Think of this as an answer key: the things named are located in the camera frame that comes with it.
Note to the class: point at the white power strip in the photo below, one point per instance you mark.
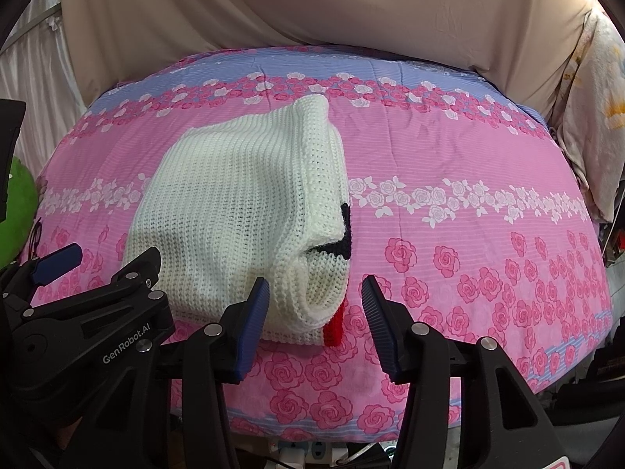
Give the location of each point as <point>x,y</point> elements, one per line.
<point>310,454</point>

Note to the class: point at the floral cream pillow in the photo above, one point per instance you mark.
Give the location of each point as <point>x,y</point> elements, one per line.
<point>588,115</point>

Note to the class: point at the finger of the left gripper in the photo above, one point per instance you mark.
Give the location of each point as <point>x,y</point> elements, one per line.
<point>129,295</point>
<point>40,272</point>

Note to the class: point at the pink floral bed sheet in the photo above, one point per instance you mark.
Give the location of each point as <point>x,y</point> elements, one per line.
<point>463,208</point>

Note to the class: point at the white red black knit sweater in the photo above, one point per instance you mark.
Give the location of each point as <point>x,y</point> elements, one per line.
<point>256,196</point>

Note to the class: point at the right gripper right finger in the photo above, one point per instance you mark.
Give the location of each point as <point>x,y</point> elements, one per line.
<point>502,422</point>

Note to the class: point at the green plush pillow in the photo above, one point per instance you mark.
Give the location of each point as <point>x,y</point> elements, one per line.
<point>21,207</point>

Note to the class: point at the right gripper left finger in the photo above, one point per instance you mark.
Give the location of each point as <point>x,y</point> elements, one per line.
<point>219,353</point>

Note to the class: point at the black eyeglasses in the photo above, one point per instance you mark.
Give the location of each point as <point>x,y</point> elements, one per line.
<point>34,239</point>

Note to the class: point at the white satin curtain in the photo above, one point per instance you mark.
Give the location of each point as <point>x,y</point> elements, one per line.
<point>36,68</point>

